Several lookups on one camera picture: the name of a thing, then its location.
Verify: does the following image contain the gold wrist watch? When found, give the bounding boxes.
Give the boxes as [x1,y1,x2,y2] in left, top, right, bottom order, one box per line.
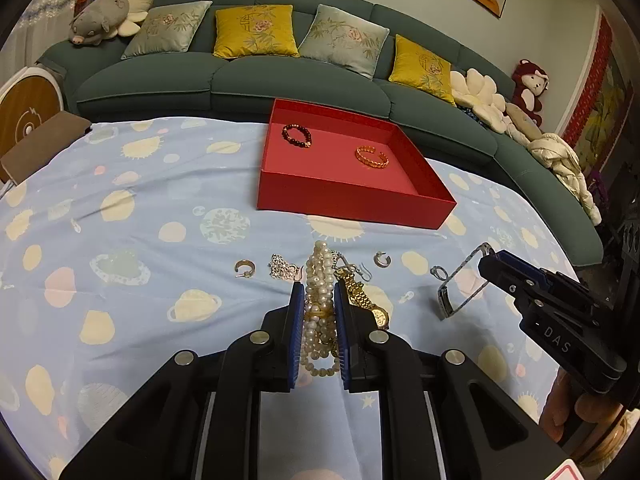
[336,267,391,331]

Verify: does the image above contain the round wooden stool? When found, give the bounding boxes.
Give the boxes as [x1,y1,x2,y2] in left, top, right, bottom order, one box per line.
[575,412,628,466]

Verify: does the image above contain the white sheer curtain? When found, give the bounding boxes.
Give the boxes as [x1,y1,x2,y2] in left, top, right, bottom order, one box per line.
[0,0,83,86]

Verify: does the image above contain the dark green sofa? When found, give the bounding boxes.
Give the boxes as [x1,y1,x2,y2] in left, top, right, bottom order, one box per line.
[37,0,604,267]

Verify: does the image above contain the white pearl necklace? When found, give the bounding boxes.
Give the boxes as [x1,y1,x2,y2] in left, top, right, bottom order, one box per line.
[298,241,343,377]

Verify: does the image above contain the light blue planet print blanket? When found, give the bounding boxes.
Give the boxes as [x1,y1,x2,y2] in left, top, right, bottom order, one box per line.
[0,116,581,480]

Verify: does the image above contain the beige plush cushion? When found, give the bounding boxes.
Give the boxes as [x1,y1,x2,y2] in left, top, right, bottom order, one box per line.
[505,102,543,143]

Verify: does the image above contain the gold bangle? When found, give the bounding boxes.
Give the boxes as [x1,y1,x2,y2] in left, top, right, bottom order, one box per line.
[355,145,390,170]

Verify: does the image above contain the red monkey plush toy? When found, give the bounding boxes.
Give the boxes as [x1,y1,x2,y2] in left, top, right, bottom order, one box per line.
[511,58,550,126]

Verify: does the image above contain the red wall hanging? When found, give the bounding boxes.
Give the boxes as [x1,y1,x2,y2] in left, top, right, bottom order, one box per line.
[562,12,631,171]

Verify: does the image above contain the white flower cushion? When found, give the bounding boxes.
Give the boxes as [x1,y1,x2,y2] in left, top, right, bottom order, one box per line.
[450,69,511,133]

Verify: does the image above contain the silver chain bracelet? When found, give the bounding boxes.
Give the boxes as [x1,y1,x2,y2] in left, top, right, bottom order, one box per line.
[268,254,305,281]

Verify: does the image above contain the pink bordered white card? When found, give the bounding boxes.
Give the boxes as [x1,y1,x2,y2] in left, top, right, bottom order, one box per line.
[540,457,583,480]

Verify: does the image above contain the silver rectangular bracelet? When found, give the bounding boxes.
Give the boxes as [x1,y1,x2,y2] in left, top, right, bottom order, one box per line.
[437,242,496,321]

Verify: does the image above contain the blue dotted cushion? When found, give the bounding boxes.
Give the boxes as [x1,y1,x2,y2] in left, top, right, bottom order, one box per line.
[457,105,493,128]

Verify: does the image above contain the red cardboard tray box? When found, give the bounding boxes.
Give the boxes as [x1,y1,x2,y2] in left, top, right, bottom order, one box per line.
[256,98,458,231]

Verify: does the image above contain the yellow embroidered cushion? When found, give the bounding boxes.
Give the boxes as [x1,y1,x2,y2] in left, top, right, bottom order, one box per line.
[388,34,457,106]
[213,4,300,59]

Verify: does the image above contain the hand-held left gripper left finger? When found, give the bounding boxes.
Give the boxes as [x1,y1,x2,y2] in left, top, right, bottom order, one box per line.
[60,280,306,480]

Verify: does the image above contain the round white wooden-faced appliance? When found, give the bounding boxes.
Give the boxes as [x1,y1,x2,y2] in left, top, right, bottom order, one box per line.
[0,62,63,158]

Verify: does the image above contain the cream crumpled blanket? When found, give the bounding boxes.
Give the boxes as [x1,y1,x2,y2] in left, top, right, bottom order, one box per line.
[527,132,603,226]

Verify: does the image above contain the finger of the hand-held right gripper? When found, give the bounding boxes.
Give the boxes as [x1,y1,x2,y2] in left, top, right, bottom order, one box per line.
[477,249,551,296]
[505,285,546,322]

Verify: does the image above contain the brown cardboard box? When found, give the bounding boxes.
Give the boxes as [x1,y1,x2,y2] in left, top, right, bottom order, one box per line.
[0,111,92,184]

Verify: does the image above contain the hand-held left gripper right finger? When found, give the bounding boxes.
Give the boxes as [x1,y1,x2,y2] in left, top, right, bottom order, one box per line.
[334,280,571,480]

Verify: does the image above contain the dark furniture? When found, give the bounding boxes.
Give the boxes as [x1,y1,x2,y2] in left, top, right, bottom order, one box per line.
[592,160,640,281]

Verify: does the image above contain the dark red beaded bracelet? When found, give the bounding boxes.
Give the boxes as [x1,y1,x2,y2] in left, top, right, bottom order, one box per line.
[281,124,313,149]

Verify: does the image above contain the grey-green embroidered cushion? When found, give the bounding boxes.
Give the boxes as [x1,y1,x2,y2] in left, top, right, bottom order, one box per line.
[298,4,390,80]
[121,0,213,60]

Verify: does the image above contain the grey pig plush toy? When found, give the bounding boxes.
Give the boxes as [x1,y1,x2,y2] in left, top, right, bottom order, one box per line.
[68,0,131,47]

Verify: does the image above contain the person's right hand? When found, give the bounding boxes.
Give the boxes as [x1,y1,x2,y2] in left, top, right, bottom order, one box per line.
[540,370,626,443]

